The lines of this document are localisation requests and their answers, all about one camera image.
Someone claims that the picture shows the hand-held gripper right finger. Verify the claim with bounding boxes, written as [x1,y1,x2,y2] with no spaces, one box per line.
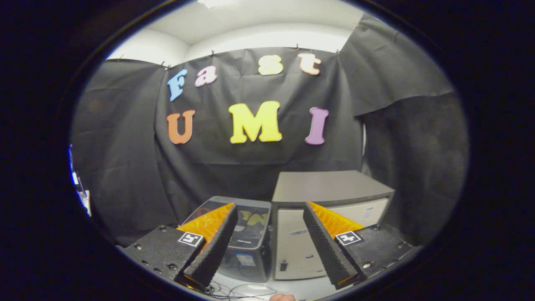
[303,201,418,290]

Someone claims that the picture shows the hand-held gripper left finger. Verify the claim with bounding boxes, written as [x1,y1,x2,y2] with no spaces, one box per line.
[121,203,239,291]

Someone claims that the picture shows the dark grey washing machine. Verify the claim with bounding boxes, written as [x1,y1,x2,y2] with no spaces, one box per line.
[182,196,272,283]

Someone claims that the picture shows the grey cabinet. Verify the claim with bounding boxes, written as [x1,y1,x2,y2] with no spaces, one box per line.
[271,170,395,281]

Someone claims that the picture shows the black backdrop cloth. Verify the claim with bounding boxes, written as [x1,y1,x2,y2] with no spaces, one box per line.
[70,13,469,247]

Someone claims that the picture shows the white blue object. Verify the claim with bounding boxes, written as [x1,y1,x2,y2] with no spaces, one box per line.
[69,145,92,217]

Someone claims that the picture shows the thin black cables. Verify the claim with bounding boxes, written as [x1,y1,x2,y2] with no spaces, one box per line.
[205,282,276,301]

